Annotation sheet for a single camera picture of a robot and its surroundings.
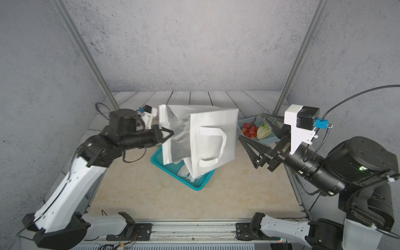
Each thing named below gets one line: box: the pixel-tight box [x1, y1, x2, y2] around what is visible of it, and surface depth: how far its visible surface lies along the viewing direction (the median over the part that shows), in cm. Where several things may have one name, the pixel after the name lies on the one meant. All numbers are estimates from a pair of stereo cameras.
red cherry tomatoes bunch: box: [241, 122, 259, 140], surface depth 110 cm
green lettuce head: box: [256, 122, 273, 141], surface depth 108 cm
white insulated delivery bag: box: [158, 104, 240, 180], surface depth 57 cm
